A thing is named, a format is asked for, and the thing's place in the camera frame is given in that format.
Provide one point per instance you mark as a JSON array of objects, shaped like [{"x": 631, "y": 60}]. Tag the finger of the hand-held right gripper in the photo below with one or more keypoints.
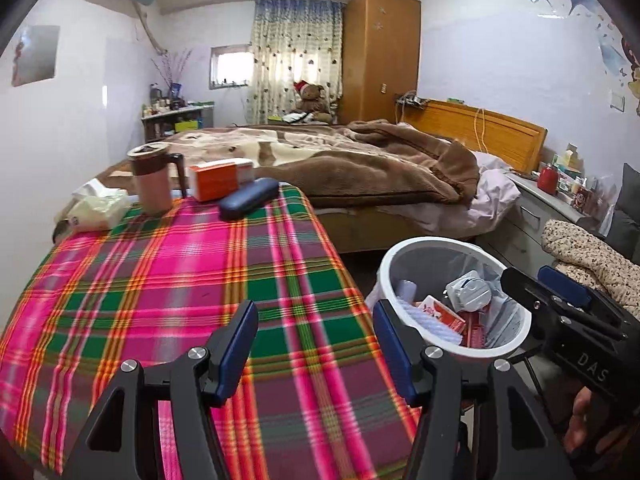
[
  {"x": 520, "y": 285},
  {"x": 565, "y": 285}
]

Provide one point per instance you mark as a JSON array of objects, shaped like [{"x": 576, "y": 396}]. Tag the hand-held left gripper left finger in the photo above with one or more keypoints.
[{"x": 235, "y": 350}]

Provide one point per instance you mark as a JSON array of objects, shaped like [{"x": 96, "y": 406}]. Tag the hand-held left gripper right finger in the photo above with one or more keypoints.
[{"x": 395, "y": 355}]

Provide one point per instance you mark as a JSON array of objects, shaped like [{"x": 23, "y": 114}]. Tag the white yogurt cup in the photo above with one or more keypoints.
[{"x": 467, "y": 292}]

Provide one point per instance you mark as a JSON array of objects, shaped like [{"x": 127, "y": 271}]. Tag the strawberry print carton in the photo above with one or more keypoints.
[{"x": 435, "y": 310}]

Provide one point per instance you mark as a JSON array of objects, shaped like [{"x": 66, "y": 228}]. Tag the red cardboard box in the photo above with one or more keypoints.
[{"x": 475, "y": 330}]

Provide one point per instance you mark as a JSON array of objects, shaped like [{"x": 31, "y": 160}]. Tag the white round trash bin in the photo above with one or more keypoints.
[{"x": 392, "y": 272}]

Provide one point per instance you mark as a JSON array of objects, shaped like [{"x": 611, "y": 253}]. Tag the translucent bin liner bag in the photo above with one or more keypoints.
[{"x": 435, "y": 265}]

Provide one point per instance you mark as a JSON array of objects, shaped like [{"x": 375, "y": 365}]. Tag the person's right hand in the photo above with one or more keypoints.
[{"x": 580, "y": 420}]

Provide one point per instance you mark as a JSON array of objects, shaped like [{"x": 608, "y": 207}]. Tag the floral quilted jacket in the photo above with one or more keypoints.
[{"x": 585, "y": 255}]

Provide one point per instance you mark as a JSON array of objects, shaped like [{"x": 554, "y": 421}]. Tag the grey drawer cabinet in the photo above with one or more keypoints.
[{"x": 530, "y": 225}]

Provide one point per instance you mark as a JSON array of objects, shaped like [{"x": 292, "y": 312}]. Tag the pale pink bed sheet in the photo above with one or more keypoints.
[{"x": 485, "y": 195}]

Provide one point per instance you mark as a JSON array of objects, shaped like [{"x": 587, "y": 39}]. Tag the group of small boxes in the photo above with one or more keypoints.
[{"x": 582, "y": 185}]

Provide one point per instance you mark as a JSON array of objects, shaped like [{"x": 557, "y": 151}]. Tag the dark chair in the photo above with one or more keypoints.
[{"x": 627, "y": 205}]

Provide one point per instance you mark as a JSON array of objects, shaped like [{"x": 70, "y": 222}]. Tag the pink green plaid tablecloth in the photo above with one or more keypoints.
[{"x": 150, "y": 285}]

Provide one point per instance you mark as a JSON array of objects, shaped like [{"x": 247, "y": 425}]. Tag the dark blue glasses case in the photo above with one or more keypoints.
[{"x": 247, "y": 199}]

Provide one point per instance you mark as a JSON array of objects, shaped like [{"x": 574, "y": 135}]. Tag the wooden headboard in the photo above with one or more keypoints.
[{"x": 495, "y": 130}]

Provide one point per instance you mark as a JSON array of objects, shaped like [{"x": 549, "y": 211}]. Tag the orange and white box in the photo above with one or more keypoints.
[{"x": 215, "y": 182}]

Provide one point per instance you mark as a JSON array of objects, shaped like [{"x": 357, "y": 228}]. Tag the brown plush blanket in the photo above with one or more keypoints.
[{"x": 390, "y": 170}]

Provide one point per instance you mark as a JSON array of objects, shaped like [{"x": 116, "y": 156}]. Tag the brown lidded mug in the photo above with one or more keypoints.
[{"x": 152, "y": 185}]

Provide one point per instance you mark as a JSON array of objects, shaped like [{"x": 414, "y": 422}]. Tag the soft tissue pack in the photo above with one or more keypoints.
[{"x": 97, "y": 212}]

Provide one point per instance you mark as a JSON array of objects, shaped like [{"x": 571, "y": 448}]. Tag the beige brown patterned blanket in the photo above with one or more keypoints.
[{"x": 260, "y": 145}]

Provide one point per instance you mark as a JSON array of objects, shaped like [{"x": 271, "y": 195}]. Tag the power strip with chargers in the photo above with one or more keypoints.
[{"x": 410, "y": 101}]

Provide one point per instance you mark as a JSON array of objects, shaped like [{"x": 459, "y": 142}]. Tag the shelf with cosmetics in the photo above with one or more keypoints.
[{"x": 175, "y": 122}]

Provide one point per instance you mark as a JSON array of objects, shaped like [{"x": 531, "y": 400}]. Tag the teddy bear with red hat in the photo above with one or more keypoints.
[{"x": 312, "y": 102}]

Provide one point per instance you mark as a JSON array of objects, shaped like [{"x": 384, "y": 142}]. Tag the wooden wardrobe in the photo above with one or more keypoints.
[{"x": 380, "y": 55}]

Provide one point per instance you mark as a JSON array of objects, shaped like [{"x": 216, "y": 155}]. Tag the small window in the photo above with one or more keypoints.
[{"x": 230, "y": 67}]

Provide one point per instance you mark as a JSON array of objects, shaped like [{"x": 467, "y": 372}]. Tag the vase of bare branches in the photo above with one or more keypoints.
[{"x": 172, "y": 72}]

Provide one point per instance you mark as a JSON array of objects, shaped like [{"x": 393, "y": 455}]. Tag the heart print curtain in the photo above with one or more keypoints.
[{"x": 285, "y": 55}]

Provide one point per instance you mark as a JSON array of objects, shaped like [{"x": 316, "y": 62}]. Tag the wrapped air conditioner pipe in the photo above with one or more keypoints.
[{"x": 150, "y": 32}]

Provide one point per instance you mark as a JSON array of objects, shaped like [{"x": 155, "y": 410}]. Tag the white wall socket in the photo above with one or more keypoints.
[{"x": 618, "y": 100}]

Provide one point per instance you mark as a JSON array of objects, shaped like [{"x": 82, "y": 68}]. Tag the blue wall decals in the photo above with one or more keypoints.
[{"x": 610, "y": 50}]

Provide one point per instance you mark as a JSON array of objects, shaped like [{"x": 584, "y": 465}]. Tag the silver wall poster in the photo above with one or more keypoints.
[{"x": 36, "y": 55}]

